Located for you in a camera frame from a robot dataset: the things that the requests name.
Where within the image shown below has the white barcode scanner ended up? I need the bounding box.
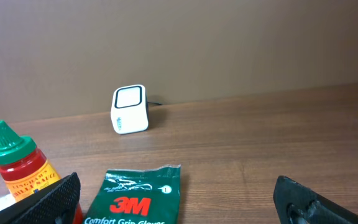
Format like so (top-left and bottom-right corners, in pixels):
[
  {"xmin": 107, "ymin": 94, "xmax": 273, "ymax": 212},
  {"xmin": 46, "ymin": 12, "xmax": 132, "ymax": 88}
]
[{"xmin": 111, "ymin": 84, "xmax": 149, "ymax": 134}]

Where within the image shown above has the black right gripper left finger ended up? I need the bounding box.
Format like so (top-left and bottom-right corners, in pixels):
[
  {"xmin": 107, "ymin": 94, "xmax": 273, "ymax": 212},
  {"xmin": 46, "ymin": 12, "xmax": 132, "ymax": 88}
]
[{"xmin": 0, "ymin": 172, "xmax": 81, "ymax": 224}]

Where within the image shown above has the green 3M gloves packet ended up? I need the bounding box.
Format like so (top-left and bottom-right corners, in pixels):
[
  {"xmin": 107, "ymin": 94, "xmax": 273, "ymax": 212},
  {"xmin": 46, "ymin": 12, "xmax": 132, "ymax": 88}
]
[{"xmin": 83, "ymin": 165, "xmax": 181, "ymax": 224}]

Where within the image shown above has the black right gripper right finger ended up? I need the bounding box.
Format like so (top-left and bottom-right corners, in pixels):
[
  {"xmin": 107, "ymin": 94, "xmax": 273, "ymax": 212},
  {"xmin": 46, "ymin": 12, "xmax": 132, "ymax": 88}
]
[{"xmin": 273, "ymin": 175, "xmax": 358, "ymax": 224}]

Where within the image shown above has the chilli sauce bottle green cap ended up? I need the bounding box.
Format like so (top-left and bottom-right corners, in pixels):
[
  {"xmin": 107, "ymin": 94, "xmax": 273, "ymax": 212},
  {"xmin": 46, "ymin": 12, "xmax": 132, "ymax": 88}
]
[{"xmin": 0, "ymin": 119, "xmax": 83, "ymax": 224}]

